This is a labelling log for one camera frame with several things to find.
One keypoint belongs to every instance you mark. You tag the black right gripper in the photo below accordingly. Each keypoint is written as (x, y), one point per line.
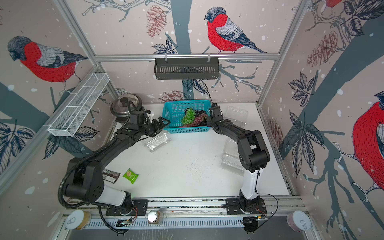
(209, 120)

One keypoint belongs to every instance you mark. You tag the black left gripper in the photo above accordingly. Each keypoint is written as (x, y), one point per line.
(162, 126)

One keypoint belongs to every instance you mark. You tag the red grape bunch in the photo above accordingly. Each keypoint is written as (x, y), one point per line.
(200, 121)

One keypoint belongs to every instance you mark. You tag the clear plastic clamshell container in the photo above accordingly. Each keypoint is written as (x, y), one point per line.
(158, 141)

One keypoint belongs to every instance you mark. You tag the green grape bunch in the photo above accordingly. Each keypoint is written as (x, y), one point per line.
(188, 117)

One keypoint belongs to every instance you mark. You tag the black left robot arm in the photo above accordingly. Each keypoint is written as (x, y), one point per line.
(83, 184)

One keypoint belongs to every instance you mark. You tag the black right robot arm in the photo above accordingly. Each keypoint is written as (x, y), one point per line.
(253, 155)

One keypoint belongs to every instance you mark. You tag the dark purple grape bunch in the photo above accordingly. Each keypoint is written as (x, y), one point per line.
(200, 114)

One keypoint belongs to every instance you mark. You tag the teal plastic basket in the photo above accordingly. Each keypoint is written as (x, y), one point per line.
(175, 111)

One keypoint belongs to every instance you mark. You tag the clear clamshell container back right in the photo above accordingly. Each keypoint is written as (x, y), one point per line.
(237, 116)

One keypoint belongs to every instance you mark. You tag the stainless steel rice cooker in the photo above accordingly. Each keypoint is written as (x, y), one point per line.
(124, 105)

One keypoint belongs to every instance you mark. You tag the clear clamshell container right front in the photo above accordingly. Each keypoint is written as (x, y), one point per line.
(230, 158)

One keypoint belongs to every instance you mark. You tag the green snack packet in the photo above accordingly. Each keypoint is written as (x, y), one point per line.
(131, 176)

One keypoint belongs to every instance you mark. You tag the brown snack bar wrapper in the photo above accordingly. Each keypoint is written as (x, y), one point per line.
(110, 176)

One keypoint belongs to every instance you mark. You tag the small silver round can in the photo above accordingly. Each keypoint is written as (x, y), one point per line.
(154, 217)

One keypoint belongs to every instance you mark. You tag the black hanging wire basket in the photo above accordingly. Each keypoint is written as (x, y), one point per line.
(187, 69)

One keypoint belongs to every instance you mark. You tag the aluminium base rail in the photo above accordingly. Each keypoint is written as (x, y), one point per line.
(200, 212)

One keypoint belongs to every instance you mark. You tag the white wire shelf basket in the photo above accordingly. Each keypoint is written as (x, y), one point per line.
(81, 102)

